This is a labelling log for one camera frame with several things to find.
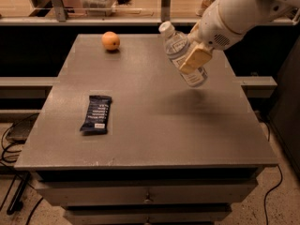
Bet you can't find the clear plastic container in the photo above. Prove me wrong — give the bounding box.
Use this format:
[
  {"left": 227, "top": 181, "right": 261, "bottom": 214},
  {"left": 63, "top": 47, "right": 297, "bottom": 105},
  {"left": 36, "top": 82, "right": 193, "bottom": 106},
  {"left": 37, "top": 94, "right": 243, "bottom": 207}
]
[{"left": 80, "top": 0, "right": 115, "bottom": 17}]

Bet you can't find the dark blue snack bar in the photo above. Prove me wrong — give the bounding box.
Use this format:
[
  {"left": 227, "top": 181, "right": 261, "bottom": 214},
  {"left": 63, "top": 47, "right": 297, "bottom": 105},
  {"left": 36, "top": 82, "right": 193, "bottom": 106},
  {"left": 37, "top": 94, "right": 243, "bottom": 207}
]
[{"left": 80, "top": 95, "right": 113, "bottom": 134}]

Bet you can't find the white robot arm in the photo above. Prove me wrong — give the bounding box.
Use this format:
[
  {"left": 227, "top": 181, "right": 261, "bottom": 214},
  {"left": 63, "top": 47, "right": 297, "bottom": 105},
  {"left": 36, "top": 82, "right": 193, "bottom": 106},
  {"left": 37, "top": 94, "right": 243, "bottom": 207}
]
[{"left": 179, "top": 0, "right": 300, "bottom": 74}]

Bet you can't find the black power adapter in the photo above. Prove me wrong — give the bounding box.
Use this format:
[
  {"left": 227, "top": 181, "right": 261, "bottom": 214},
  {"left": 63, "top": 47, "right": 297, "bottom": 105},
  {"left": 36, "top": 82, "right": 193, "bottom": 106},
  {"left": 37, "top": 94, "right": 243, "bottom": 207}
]
[{"left": 6, "top": 120, "right": 35, "bottom": 143}]

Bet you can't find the orange fruit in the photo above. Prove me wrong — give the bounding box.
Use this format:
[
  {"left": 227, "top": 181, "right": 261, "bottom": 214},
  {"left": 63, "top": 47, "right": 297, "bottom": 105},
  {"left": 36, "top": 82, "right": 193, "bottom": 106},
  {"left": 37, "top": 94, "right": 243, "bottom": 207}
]
[{"left": 101, "top": 32, "right": 120, "bottom": 51}]

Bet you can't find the black floor cable right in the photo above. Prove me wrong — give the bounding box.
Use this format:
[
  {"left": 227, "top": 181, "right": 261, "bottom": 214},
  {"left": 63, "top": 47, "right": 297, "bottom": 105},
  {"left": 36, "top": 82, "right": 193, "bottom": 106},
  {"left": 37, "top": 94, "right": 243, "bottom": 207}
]
[{"left": 262, "top": 164, "right": 284, "bottom": 225}]

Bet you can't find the black floor cables left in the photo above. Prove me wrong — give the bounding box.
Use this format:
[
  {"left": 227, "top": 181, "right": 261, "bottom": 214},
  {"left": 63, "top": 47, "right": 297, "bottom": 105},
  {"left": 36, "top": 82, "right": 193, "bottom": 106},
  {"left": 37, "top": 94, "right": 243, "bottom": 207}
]
[{"left": 0, "top": 112, "right": 45, "bottom": 225}]

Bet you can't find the grey drawer cabinet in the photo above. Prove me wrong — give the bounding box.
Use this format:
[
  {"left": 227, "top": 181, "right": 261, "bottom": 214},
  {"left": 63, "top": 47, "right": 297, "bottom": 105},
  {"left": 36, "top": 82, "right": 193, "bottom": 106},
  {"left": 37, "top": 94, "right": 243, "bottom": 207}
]
[{"left": 16, "top": 35, "right": 278, "bottom": 225}]

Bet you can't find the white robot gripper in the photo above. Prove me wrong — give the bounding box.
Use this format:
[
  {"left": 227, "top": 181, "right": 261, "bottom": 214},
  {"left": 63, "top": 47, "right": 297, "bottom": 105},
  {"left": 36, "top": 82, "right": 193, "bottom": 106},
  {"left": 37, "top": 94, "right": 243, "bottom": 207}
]
[{"left": 179, "top": 0, "right": 250, "bottom": 74}]

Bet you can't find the clear blue-label plastic bottle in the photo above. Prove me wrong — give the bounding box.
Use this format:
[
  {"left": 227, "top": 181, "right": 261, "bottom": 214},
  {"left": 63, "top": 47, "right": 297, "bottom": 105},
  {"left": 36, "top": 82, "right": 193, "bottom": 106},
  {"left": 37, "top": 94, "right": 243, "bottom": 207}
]
[{"left": 158, "top": 22, "right": 207, "bottom": 87}]

